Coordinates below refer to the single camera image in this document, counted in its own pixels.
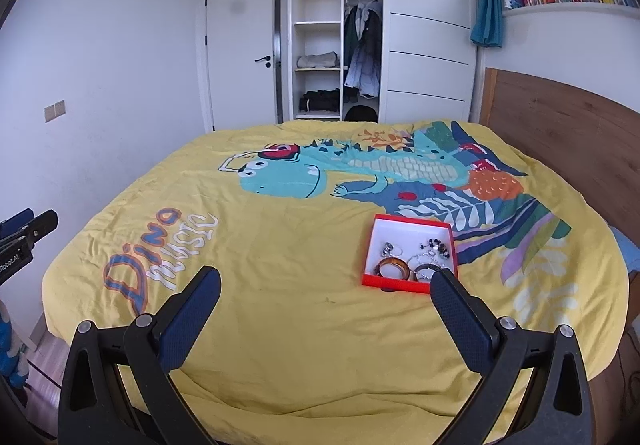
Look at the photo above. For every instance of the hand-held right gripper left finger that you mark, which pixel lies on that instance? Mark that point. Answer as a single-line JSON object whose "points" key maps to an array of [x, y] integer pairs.
{"points": [[192, 305]]}

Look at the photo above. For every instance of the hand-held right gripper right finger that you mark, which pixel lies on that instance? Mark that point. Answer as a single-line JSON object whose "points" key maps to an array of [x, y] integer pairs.
{"points": [[457, 310]]}

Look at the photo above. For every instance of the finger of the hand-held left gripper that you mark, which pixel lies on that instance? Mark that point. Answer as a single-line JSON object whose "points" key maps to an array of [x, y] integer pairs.
{"points": [[15, 224], [42, 222]]}

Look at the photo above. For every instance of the twisted silver hoop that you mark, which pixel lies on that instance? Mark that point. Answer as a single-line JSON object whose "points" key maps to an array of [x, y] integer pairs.
{"points": [[411, 261], [425, 279]]}

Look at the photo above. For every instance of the red jewelry box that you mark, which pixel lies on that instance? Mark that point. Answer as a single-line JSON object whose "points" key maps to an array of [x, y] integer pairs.
{"points": [[390, 285]]}

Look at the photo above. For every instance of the amber bangle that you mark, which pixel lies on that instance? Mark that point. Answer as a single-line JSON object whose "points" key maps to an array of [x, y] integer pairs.
{"points": [[395, 261]]}

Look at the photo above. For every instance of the silver wristwatch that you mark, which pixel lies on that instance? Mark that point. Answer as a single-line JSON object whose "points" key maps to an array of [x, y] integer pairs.
{"points": [[389, 249]]}

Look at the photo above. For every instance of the yellow dinosaur printed blanket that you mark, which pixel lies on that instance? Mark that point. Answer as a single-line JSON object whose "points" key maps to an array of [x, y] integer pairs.
{"points": [[300, 300]]}

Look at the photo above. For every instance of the light blue bed sheet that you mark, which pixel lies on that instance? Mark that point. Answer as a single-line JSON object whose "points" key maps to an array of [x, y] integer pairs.
{"points": [[625, 250]]}

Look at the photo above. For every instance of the wooden headboard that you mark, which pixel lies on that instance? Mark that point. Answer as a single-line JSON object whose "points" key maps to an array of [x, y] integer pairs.
{"points": [[565, 135]]}

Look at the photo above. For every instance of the black bag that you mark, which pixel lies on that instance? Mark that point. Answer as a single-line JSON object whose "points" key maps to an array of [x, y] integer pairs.
{"points": [[360, 115]]}

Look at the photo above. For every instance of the black folded clothes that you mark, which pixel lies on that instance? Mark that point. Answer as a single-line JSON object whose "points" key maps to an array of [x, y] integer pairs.
{"points": [[320, 101]]}

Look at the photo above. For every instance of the grey folded clothes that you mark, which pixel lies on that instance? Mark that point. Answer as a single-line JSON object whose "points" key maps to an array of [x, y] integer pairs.
{"points": [[317, 61]]}

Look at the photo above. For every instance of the hanging clothes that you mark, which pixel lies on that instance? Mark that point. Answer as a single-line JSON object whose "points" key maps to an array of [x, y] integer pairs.
{"points": [[362, 50]]}

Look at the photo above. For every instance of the white door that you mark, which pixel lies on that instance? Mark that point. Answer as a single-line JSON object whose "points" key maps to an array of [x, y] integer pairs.
{"points": [[240, 25]]}

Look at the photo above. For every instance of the white wardrobe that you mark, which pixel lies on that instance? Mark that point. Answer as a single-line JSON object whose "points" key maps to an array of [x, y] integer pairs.
{"points": [[425, 25]]}

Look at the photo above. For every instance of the wall switch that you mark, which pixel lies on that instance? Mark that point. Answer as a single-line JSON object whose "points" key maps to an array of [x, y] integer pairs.
{"points": [[55, 110]]}

